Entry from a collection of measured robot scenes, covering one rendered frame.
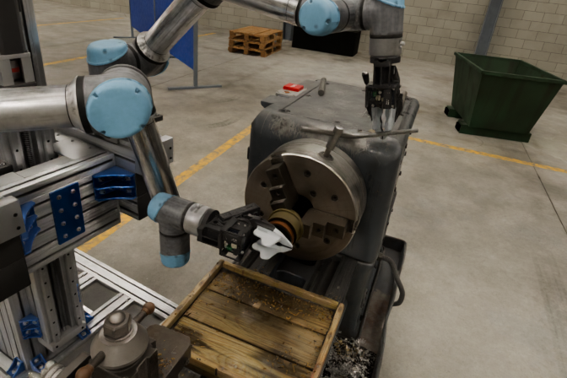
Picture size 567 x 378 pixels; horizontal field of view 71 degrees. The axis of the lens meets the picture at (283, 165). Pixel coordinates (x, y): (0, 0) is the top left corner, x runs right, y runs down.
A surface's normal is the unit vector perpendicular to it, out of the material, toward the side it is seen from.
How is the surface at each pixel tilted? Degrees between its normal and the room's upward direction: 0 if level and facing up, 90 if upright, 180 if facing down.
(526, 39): 90
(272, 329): 0
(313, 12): 90
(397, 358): 0
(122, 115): 90
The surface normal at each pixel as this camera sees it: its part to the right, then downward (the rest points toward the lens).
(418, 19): -0.35, 0.38
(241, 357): 0.10, -0.90
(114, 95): 0.40, 0.42
